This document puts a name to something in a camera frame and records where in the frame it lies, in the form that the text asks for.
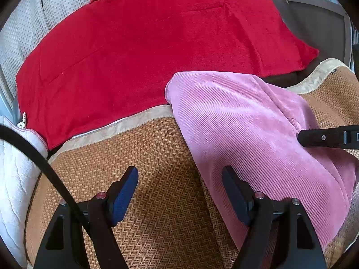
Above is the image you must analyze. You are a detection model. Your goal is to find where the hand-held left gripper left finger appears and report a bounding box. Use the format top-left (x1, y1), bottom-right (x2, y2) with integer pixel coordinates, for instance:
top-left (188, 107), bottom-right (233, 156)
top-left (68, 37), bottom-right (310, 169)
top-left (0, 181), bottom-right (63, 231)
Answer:
top-left (33, 166), bottom-right (139, 269)

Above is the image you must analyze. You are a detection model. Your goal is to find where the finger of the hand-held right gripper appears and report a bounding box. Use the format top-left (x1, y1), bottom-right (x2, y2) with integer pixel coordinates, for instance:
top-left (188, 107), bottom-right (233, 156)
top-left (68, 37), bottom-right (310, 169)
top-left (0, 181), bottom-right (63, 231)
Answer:
top-left (297, 126), bottom-right (348, 148)

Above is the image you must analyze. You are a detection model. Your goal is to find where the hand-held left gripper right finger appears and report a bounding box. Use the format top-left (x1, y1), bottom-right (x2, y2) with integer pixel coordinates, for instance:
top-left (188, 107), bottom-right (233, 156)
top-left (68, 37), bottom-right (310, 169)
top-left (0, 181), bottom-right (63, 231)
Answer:
top-left (221, 165), bottom-right (327, 269)

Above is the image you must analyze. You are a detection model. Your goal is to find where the pink corduroy garment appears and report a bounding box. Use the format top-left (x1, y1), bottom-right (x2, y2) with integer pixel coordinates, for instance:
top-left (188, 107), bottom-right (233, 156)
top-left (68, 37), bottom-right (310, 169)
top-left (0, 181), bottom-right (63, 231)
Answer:
top-left (165, 71), bottom-right (359, 254)

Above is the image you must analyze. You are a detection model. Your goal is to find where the brown woven mat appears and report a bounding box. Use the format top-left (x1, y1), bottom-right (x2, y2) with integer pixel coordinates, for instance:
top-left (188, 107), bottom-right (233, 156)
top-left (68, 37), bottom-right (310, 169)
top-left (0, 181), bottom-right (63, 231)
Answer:
top-left (24, 58), bottom-right (359, 269)

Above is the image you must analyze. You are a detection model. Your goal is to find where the white quilted cloth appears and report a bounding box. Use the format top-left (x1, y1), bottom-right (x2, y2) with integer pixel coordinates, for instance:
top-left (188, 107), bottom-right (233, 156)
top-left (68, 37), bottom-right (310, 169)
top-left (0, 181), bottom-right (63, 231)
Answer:
top-left (0, 112), bottom-right (49, 262)

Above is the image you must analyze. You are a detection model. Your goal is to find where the red fleece blanket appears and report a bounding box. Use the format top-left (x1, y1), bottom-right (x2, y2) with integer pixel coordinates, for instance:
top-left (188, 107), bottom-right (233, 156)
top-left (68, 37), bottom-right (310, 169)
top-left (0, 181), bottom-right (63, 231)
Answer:
top-left (16, 0), bottom-right (320, 150)

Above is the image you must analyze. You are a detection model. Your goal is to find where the black cable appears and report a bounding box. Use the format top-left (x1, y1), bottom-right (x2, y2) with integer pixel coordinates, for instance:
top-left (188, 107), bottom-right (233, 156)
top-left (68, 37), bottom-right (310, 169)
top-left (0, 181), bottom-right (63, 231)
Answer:
top-left (0, 125), bottom-right (87, 222)

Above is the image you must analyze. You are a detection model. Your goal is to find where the grey bed frame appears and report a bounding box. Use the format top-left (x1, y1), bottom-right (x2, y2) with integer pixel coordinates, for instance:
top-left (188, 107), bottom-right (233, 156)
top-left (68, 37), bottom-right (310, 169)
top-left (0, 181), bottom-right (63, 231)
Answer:
top-left (264, 0), bottom-right (359, 89)

